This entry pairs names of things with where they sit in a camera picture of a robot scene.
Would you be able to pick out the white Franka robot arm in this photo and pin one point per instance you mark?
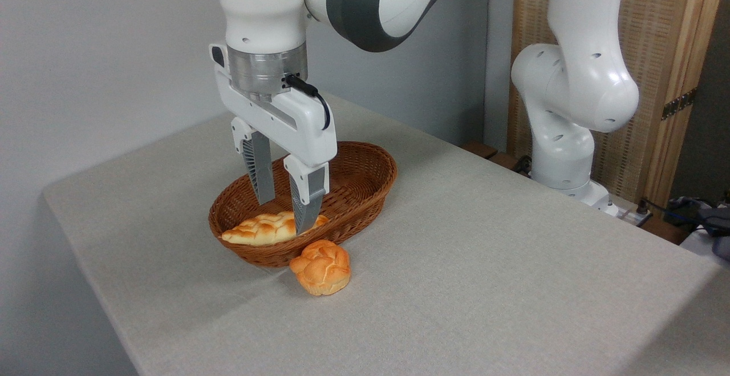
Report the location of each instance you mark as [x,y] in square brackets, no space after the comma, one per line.
[570,79]

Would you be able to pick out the white power strip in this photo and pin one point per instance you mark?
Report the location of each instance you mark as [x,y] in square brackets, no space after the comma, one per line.
[633,215]

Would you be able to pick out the brown wicker oval basket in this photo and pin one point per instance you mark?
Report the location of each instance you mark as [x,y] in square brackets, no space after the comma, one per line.
[359,179]

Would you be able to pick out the dark metal hinge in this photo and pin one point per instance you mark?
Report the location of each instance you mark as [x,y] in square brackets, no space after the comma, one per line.
[678,104]

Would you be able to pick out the long braided bread loaf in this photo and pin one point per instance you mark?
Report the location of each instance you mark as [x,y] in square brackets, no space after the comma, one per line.
[262,230]

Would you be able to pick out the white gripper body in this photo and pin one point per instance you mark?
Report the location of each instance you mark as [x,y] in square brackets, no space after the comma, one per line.
[302,128]

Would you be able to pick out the beige tablecloth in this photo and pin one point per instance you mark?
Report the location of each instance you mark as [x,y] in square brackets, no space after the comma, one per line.
[485,262]

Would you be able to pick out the brown wooden block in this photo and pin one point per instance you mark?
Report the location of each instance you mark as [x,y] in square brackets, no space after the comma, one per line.
[482,149]

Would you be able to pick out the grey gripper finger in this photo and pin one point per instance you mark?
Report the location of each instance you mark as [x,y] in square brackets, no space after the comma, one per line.
[308,199]
[261,170]

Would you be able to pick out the wooden folding screen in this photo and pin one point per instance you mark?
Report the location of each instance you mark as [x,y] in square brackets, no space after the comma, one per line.
[656,28]

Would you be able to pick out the round orange bread bun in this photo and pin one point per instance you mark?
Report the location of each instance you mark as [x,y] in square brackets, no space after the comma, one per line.
[320,267]

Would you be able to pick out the dark grey device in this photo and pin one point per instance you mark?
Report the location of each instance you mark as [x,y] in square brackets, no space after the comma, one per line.
[720,229]

